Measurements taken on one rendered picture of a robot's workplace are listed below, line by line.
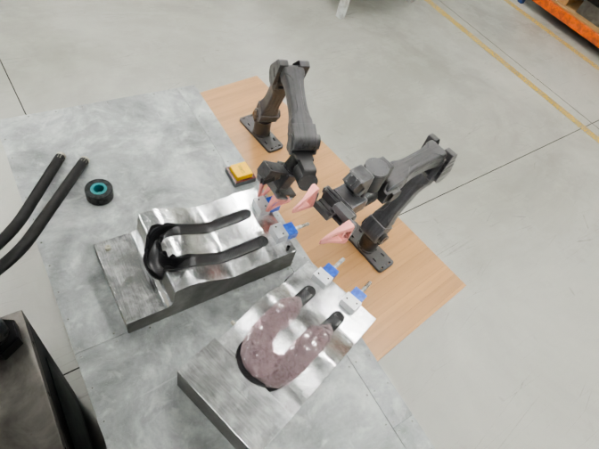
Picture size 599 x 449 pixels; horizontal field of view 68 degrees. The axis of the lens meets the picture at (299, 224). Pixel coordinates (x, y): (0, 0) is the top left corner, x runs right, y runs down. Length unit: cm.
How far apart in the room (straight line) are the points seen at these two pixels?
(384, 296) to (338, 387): 34
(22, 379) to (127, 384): 24
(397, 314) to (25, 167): 124
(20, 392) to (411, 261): 116
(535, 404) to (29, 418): 216
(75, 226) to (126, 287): 29
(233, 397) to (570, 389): 202
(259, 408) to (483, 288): 189
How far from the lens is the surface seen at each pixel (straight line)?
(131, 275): 128
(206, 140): 168
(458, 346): 249
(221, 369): 112
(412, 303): 147
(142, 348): 125
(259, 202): 136
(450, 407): 235
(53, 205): 141
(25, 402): 128
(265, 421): 110
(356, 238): 151
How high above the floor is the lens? 197
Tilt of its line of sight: 52 degrees down
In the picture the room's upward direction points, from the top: 20 degrees clockwise
